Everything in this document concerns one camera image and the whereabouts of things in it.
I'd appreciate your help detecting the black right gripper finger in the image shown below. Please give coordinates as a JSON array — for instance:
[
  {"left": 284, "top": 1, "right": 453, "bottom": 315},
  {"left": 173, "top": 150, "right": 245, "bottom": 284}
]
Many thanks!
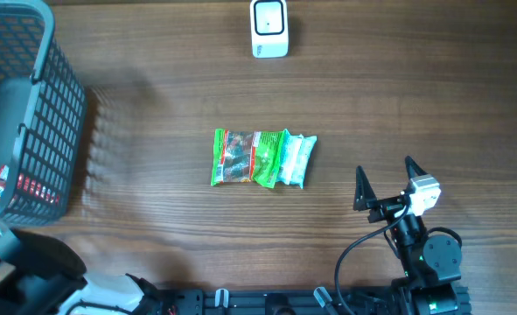
[
  {"left": 405, "top": 156, "right": 427, "bottom": 179},
  {"left": 353, "top": 165, "right": 377, "bottom": 211}
]

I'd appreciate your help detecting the light blue tissue pack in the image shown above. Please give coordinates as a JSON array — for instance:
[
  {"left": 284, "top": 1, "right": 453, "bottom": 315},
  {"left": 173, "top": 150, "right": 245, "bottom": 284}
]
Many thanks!
[{"left": 276, "top": 129, "right": 318, "bottom": 189}]

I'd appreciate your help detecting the green snack bag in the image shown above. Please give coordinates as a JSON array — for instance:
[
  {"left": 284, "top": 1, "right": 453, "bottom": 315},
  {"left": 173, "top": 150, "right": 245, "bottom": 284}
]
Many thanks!
[{"left": 211, "top": 129, "right": 285, "bottom": 188}]

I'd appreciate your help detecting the red candy bar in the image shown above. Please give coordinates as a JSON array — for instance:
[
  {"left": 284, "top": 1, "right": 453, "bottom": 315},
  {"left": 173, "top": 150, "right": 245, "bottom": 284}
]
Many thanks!
[{"left": 17, "top": 173, "right": 60, "bottom": 205}]

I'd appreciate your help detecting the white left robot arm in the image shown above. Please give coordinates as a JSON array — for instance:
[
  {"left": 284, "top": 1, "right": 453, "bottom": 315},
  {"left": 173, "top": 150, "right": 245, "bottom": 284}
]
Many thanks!
[{"left": 0, "top": 219, "right": 164, "bottom": 314}]

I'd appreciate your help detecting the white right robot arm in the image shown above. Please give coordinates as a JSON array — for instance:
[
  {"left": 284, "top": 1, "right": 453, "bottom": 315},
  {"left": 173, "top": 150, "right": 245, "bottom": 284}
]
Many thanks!
[{"left": 353, "top": 157, "right": 472, "bottom": 315}]

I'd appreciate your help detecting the white barcode scanner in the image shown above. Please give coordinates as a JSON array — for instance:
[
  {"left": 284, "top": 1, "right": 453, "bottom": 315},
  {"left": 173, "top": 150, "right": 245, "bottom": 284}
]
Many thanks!
[{"left": 249, "top": 0, "right": 289, "bottom": 59}]

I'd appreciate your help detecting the dark grey plastic basket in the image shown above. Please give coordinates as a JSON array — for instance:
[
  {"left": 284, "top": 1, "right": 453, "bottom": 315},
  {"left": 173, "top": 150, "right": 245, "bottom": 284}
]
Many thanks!
[{"left": 0, "top": 0, "right": 87, "bottom": 226}]

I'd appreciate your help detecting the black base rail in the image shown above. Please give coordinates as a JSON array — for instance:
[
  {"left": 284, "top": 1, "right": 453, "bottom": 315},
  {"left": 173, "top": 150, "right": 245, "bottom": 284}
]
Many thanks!
[{"left": 158, "top": 286, "right": 472, "bottom": 315}]

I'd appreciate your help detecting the black right camera cable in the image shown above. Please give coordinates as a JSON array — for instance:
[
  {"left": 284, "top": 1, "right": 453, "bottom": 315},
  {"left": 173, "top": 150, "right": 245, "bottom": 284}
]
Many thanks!
[{"left": 333, "top": 203, "right": 412, "bottom": 315}]

